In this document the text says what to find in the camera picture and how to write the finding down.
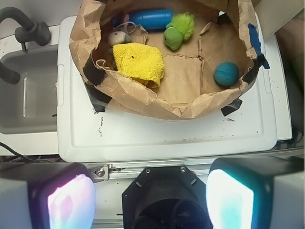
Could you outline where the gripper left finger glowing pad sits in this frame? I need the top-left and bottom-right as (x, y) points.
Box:
(0, 163), (96, 229)

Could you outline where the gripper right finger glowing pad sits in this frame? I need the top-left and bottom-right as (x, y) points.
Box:
(206, 156), (305, 229)

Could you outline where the blue yarn ball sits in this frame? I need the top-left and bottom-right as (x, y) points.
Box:
(214, 62), (239, 86)

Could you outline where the white plastic lid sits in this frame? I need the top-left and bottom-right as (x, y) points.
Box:
(57, 16), (292, 163)

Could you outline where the grey sink basin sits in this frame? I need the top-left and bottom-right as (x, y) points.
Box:
(0, 45), (58, 134)

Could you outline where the brown paper bag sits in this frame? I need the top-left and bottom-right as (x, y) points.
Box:
(69, 0), (268, 120)

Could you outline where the black sink faucet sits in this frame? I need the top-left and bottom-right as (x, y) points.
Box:
(0, 7), (51, 85)

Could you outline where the yellow folded towel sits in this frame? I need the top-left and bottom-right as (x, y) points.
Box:
(112, 42), (165, 88)

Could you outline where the grey plush mouse toy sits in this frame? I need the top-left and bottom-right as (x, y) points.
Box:
(107, 14), (136, 54)

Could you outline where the green plush turtle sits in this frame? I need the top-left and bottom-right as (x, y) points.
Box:
(163, 12), (195, 51)

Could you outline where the blue plastic cylinder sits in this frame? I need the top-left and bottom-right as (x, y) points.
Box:
(112, 9), (173, 30)

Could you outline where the black octagonal mount plate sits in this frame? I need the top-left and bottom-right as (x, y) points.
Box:
(122, 173), (214, 229)

